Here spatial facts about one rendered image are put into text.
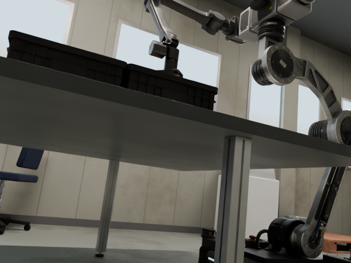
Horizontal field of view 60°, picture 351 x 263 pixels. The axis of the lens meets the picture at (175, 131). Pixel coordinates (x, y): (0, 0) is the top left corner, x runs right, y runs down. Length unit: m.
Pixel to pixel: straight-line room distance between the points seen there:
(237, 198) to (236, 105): 3.79
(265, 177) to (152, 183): 1.40
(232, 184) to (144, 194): 2.99
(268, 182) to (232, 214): 3.10
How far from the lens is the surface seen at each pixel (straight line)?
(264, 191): 3.94
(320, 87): 1.75
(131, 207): 3.80
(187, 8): 1.77
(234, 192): 0.90
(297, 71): 1.64
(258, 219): 3.91
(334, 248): 4.30
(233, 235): 0.91
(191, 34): 4.58
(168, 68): 1.29
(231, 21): 1.88
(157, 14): 1.54
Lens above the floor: 0.47
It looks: 11 degrees up
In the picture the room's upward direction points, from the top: 7 degrees clockwise
